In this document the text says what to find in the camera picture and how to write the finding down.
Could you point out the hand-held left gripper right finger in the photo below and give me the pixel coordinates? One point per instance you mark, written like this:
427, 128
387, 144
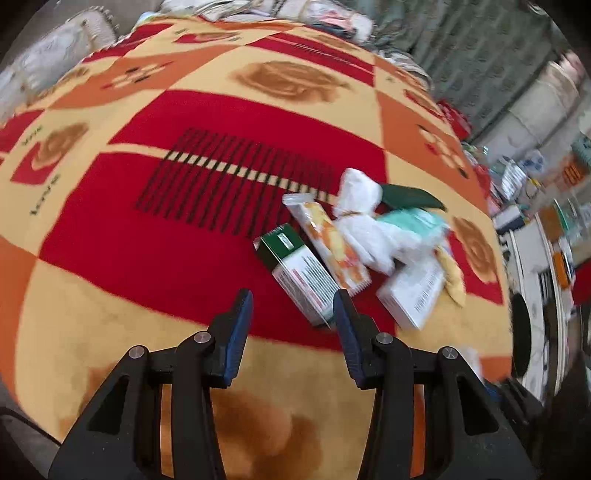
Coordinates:
351, 341

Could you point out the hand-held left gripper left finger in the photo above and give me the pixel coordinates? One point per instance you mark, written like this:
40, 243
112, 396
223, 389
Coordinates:
238, 341

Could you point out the white cardboard box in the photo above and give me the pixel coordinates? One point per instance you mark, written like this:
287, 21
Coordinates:
411, 290

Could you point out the green and white box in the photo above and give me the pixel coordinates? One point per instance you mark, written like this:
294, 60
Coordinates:
300, 272

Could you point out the orange yellow snack wrapper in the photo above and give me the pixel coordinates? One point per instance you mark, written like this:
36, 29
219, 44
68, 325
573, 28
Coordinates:
332, 244

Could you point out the white plastic bag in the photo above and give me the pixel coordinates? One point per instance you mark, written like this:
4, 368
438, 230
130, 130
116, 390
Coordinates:
364, 230

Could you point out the yellow cloth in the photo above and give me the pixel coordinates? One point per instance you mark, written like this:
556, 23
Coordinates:
455, 281

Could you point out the teal plastic wrapper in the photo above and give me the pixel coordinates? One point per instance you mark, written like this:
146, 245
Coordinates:
415, 221

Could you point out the dark green snack packet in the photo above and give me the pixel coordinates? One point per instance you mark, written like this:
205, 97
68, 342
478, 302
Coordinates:
411, 196

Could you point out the black trash bin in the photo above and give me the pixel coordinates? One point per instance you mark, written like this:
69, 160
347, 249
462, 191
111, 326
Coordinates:
521, 332

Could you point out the red orange printed blanket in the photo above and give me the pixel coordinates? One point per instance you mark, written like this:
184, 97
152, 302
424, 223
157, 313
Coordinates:
138, 258

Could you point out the white tv cabinet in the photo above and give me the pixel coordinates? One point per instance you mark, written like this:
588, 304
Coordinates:
535, 258

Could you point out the silver foil bag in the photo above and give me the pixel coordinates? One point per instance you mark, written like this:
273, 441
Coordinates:
512, 177

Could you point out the green patterned curtain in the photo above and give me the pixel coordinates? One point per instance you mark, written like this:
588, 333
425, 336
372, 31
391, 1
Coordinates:
485, 55

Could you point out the pink embroidered cushion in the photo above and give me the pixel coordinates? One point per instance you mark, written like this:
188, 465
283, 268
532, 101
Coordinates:
323, 18

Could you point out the silver frilled cushion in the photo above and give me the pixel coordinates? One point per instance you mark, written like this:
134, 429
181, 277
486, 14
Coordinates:
51, 55

